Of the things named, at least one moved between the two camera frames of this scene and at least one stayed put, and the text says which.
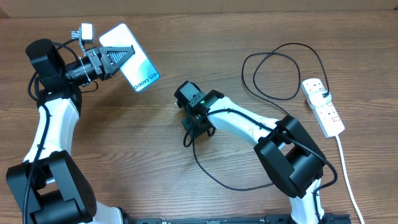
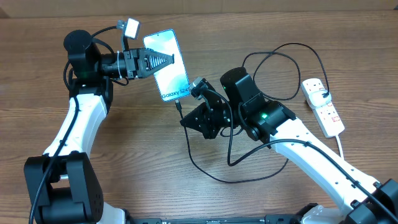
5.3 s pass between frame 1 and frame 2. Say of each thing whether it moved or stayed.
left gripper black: moved
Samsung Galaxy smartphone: moved
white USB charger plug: stayed
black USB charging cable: moved
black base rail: stayed
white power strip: stayed
